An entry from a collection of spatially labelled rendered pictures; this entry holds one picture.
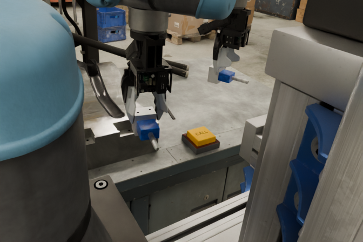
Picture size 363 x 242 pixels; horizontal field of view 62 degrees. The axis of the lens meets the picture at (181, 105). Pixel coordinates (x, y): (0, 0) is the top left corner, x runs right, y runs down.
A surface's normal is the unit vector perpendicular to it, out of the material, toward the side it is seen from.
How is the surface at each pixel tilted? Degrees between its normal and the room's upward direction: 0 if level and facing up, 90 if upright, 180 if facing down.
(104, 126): 0
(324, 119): 0
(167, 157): 0
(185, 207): 90
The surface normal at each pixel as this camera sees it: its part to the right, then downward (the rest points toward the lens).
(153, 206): 0.51, 0.43
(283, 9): -0.80, 0.23
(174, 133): 0.07, -0.89
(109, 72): 0.27, -0.63
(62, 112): 0.97, 0.14
